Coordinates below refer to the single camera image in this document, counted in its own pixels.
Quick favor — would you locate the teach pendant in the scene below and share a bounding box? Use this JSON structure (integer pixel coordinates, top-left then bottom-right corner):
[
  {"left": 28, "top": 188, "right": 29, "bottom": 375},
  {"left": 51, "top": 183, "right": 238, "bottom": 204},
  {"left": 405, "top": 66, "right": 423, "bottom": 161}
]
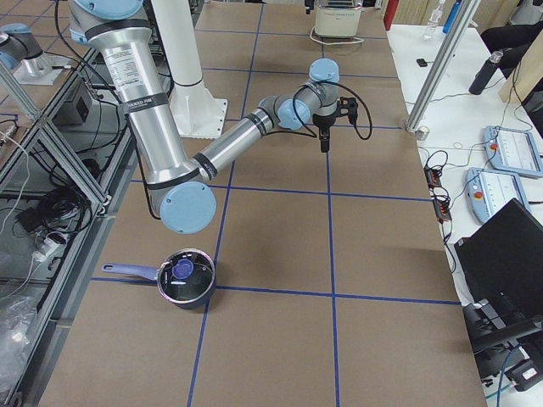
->
[
  {"left": 483, "top": 125, "right": 542, "bottom": 178},
  {"left": 466, "top": 167, "right": 531, "bottom": 224}
]

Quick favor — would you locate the dark blue saucepan with lid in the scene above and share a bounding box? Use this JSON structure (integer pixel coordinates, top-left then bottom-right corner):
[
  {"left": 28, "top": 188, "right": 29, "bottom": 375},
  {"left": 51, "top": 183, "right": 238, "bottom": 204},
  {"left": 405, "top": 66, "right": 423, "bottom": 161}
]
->
[{"left": 102, "top": 248, "right": 216, "bottom": 309}]

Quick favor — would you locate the aluminium frame post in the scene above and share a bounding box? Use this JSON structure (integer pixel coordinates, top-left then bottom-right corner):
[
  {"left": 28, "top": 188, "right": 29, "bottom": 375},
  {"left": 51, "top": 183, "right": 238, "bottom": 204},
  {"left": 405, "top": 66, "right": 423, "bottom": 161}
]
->
[{"left": 405, "top": 0, "right": 481, "bottom": 141}]

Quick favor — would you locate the black water bottle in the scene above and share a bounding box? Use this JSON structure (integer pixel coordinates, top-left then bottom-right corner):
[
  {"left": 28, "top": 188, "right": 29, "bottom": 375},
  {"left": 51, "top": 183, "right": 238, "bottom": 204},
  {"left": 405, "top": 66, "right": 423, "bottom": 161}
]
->
[{"left": 468, "top": 50, "right": 504, "bottom": 95}]

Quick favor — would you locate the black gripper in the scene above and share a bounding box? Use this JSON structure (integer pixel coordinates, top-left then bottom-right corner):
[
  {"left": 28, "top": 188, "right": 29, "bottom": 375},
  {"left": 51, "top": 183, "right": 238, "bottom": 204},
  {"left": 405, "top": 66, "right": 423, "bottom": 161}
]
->
[
  {"left": 312, "top": 97, "right": 358, "bottom": 153},
  {"left": 304, "top": 0, "right": 315, "bottom": 14}
]

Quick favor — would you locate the upper teach pendant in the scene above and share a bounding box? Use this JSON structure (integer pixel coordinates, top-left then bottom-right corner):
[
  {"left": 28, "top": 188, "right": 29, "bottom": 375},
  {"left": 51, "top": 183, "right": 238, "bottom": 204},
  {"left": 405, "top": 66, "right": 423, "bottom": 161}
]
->
[{"left": 483, "top": 125, "right": 542, "bottom": 178}]

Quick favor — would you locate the black monitor stand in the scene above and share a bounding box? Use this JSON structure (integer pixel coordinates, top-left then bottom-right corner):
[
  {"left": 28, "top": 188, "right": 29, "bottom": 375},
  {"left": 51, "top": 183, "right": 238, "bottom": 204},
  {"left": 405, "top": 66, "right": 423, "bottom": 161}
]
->
[{"left": 462, "top": 298, "right": 542, "bottom": 392}]

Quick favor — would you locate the lower teach pendant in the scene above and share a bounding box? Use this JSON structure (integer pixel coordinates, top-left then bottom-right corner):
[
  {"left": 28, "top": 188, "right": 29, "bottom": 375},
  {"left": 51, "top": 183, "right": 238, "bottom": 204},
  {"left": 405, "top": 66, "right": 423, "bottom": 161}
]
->
[{"left": 466, "top": 167, "right": 531, "bottom": 224}]

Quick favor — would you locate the black power strip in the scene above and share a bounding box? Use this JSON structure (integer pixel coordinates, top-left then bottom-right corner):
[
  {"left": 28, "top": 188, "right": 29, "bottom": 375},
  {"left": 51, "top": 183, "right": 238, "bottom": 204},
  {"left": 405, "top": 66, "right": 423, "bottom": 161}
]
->
[{"left": 423, "top": 165, "right": 452, "bottom": 224}]

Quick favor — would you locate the black laptop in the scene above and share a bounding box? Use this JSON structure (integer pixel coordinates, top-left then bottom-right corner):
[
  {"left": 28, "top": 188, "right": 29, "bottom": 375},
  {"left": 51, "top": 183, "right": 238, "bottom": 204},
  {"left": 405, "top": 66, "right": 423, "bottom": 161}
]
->
[{"left": 455, "top": 198, "right": 542, "bottom": 316}]

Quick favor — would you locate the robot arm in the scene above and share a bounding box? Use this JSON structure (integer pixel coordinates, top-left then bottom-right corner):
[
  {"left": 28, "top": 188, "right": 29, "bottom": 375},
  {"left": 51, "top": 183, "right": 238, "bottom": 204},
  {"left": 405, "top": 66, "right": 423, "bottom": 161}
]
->
[{"left": 68, "top": 1, "right": 340, "bottom": 234}]

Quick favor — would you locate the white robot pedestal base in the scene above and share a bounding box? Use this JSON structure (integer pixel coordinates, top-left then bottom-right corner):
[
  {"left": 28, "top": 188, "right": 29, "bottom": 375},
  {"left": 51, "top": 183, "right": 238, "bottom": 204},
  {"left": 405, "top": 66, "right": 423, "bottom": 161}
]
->
[{"left": 151, "top": 0, "right": 228, "bottom": 139}]

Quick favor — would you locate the white power cable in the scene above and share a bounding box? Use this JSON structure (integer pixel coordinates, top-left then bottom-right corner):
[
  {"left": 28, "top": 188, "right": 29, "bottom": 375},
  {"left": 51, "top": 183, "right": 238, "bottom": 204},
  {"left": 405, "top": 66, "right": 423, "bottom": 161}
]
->
[{"left": 309, "top": 25, "right": 365, "bottom": 46}]

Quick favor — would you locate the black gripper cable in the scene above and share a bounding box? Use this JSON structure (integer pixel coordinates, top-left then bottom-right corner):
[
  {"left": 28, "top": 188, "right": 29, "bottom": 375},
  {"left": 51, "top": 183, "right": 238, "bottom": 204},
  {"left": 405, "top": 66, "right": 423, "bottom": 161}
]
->
[{"left": 292, "top": 82, "right": 374, "bottom": 141}]

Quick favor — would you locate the beige appliance box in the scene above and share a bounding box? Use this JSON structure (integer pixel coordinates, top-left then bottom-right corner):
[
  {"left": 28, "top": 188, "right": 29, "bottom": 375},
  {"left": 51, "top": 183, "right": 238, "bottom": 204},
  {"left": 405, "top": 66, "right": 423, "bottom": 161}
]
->
[{"left": 314, "top": 0, "right": 362, "bottom": 38}]

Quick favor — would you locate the clear plastic bottle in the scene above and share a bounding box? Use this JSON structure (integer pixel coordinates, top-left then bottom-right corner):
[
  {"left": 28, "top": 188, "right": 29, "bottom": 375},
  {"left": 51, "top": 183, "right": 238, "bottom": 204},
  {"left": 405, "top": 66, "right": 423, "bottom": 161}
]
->
[{"left": 423, "top": 0, "right": 445, "bottom": 40}]

